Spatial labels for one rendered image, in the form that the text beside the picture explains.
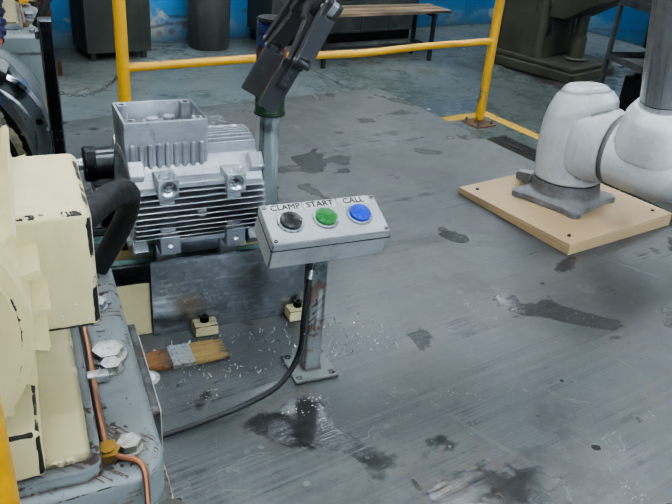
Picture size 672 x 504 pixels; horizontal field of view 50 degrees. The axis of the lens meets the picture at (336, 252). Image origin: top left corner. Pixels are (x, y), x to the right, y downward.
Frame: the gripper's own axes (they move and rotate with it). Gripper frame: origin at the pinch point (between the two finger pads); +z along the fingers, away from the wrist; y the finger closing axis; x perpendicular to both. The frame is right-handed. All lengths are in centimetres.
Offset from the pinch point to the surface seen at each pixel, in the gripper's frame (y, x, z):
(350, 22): -522, 266, -43
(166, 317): 1.7, 4.5, 39.7
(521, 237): -13, 75, 2
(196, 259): 1.7, 3.8, 28.7
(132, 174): 1.5, -11.3, 20.3
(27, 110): -27.2, -22.5, 25.8
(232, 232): 3.4, 5.9, 21.9
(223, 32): -507, 162, 23
